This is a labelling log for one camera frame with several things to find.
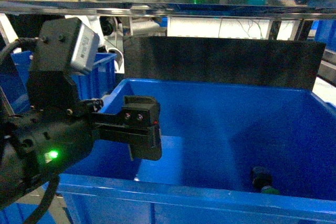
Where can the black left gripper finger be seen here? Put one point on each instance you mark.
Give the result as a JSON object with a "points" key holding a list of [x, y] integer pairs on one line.
{"points": [[136, 124]]}

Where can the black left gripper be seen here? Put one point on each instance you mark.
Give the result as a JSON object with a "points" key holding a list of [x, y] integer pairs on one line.
{"points": [[53, 135]]}

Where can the green push button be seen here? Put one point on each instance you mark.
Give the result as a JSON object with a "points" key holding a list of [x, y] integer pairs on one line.
{"points": [[262, 181]]}

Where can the blue bin behind left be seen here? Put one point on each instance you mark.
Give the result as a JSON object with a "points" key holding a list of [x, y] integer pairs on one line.
{"points": [[96, 84]]}

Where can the large open blue bin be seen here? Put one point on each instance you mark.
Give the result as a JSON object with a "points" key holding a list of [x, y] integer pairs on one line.
{"points": [[212, 136]]}

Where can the black back panel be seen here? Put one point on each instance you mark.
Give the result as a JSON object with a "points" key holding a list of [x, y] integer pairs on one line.
{"points": [[274, 63]]}

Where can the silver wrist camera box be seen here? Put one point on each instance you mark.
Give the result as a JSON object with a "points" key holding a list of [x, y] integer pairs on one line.
{"points": [[85, 49]]}

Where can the stainless steel shelf rail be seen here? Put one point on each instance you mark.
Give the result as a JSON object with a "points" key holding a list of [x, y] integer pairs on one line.
{"points": [[167, 9]]}

